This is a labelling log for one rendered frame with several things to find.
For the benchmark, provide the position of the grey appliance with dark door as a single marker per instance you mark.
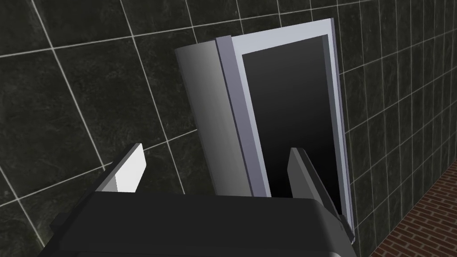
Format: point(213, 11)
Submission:
point(250, 117)

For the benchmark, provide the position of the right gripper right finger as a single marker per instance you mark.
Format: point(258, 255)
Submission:
point(310, 178)

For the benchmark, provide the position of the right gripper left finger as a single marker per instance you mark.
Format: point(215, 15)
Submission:
point(128, 171)

